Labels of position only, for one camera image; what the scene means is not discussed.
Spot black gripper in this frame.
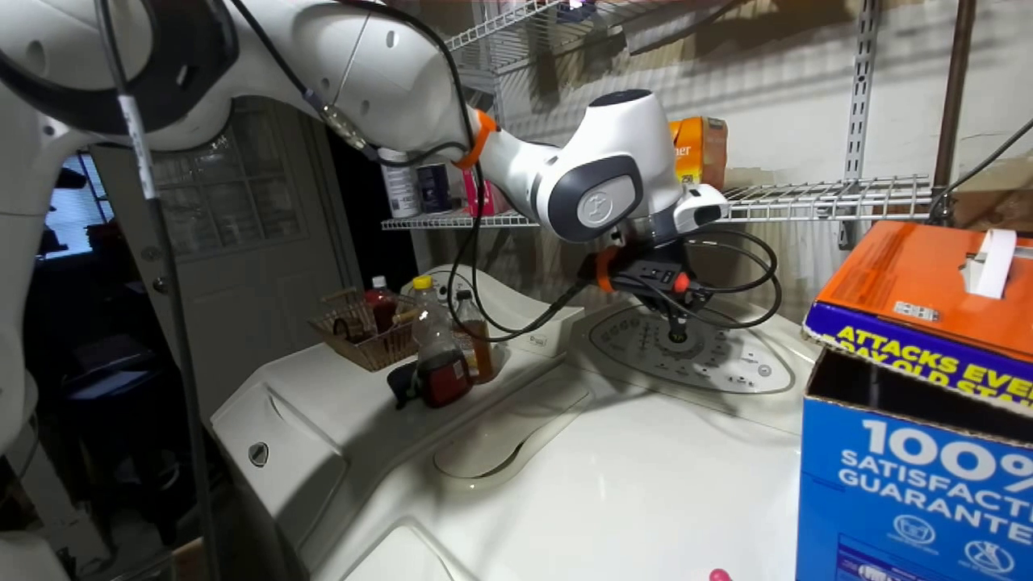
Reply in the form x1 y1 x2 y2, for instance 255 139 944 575
609 247 706 348

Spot orange and yellow box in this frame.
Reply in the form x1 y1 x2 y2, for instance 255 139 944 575
670 112 732 193

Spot white sink basin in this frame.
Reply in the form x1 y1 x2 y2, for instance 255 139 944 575
310 295 828 581

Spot brown bottle black cap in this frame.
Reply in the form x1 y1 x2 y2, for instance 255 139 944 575
460 314 502 388

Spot pink and grey box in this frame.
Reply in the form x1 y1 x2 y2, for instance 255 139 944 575
460 164 509 220

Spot clear bottle yellow cap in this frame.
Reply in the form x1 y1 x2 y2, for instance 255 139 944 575
405 272 476 414

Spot dark crumpled cloth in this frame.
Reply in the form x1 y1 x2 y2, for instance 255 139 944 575
384 358 430 414

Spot dark sauce bottle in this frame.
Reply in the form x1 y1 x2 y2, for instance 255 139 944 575
362 274 401 333

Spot blue Tide detergent box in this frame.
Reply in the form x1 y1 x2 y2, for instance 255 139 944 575
794 220 1033 581

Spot brown vertical pole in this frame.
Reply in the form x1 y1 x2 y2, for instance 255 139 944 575
930 0 983 225

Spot grey door with window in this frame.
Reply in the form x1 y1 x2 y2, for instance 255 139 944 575
90 93 366 433

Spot white wire shelf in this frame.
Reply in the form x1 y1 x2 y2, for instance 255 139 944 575
441 0 606 55
382 175 939 234

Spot orange strap on arm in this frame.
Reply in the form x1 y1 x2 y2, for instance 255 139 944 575
460 102 502 171

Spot metal shelf rail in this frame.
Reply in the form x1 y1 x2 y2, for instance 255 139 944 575
840 0 887 252

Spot wire basket wooden handles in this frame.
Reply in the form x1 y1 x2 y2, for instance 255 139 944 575
310 285 425 374

